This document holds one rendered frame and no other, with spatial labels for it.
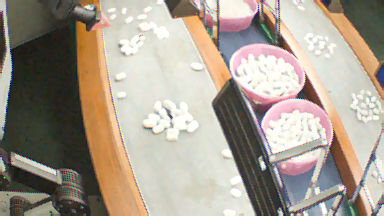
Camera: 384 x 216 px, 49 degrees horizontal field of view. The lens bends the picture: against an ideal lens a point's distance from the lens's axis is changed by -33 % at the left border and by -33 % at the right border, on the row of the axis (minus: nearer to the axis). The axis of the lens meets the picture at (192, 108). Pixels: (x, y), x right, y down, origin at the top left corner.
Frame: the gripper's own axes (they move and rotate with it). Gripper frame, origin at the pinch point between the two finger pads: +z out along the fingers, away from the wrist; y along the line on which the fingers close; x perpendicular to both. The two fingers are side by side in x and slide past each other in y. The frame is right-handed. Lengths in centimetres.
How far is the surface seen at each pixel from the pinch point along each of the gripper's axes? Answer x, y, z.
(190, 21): -12.4, 4.2, 29.1
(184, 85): -4.4, -25.8, 23.8
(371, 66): -58, -32, 84
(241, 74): -15.5, -24.2, 37.8
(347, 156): -33, -72, 55
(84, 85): 14.0, -19.3, -2.1
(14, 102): 109, 74, 2
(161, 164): 4, -54, 14
